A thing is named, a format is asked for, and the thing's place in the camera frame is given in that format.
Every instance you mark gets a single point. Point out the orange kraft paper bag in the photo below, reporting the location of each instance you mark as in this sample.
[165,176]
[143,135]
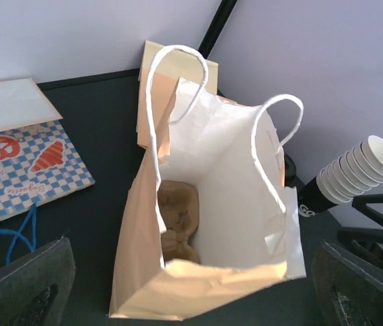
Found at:
[248,237]

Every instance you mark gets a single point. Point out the single pulp cup carrier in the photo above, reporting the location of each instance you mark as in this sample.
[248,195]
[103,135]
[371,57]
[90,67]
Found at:
[179,207]

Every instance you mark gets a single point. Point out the tan flat paper bag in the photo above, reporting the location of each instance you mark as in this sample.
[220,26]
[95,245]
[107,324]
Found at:
[178,64]

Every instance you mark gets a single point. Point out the right black frame post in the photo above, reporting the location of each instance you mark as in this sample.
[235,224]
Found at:
[216,26]

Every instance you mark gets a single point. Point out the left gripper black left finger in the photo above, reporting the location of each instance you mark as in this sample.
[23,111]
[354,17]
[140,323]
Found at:
[35,288]

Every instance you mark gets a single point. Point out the right stack of paper cups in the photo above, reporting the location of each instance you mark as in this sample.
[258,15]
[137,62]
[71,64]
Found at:
[350,175]

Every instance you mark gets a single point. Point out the orange flat bag right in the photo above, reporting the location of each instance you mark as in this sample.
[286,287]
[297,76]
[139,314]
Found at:
[162,89]

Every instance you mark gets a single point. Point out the checkered printed paper bag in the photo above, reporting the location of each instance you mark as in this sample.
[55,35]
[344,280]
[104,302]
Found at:
[38,162]

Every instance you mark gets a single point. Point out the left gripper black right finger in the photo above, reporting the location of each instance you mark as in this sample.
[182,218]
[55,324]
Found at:
[349,289]

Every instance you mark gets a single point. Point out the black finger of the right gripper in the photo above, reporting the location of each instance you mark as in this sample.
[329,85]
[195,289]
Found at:
[365,242]

